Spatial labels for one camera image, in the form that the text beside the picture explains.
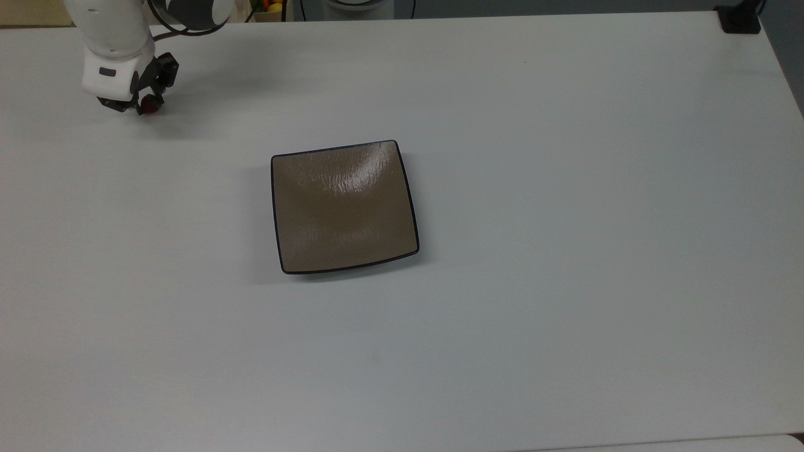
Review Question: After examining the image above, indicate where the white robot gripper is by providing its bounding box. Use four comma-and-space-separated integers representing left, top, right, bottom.
81, 44, 180, 116

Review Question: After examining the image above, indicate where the square brown ceramic plate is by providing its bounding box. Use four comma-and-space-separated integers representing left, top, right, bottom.
270, 139, 420, 276

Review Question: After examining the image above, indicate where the box of colourful fruit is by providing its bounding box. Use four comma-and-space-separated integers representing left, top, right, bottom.
249, 0, 288, 24

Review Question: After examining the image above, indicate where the black stand base clamp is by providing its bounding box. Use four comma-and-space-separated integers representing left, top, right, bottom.
715, 0, 765, 35

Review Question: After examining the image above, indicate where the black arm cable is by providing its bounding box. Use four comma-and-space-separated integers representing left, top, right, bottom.
147, 0, 234, 43

